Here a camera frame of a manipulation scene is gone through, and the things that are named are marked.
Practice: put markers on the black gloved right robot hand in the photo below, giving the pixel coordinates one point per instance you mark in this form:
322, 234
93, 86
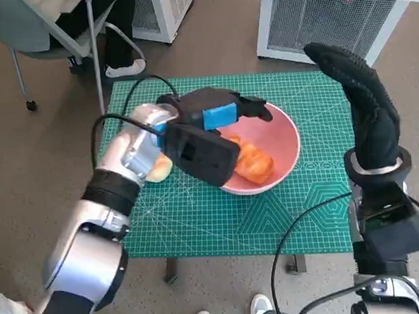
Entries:
372, 117

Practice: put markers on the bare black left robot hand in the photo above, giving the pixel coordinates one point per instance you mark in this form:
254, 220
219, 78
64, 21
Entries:
205, 103

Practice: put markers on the striped toy bread loaf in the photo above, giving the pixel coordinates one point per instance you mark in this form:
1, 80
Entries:
255, 162

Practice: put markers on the round toy bread bun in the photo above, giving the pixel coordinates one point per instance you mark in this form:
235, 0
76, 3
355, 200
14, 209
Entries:
161, 169

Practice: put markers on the pink bowl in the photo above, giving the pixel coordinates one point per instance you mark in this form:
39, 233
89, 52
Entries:
284, 141

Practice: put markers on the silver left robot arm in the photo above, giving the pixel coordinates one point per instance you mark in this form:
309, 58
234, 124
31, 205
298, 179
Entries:
94, 251

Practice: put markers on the small white vented appliance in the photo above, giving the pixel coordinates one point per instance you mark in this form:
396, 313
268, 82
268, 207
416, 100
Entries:
170, 9

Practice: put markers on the large white vented appliance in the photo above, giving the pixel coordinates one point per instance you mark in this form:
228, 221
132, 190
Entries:
329, 15

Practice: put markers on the seated person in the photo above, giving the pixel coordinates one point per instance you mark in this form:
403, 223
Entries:
118, 34

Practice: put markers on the green cutting mat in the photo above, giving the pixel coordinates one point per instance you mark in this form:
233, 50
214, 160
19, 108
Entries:
207, 222

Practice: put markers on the black table leg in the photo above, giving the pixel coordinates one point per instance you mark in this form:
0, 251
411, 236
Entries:
296, 264
171, 270

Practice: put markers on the person's feet in white shoes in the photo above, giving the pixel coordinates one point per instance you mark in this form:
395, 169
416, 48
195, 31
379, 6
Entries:
259, 306

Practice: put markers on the grey office chair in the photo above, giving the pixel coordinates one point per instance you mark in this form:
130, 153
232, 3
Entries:
6, 31

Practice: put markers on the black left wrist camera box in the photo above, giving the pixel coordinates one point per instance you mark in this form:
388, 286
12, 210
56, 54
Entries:
202, 154

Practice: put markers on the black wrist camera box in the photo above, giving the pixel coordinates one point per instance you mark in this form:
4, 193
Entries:
398, 233
202, 154

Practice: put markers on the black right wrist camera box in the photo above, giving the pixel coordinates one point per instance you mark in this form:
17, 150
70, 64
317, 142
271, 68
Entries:
398, 233

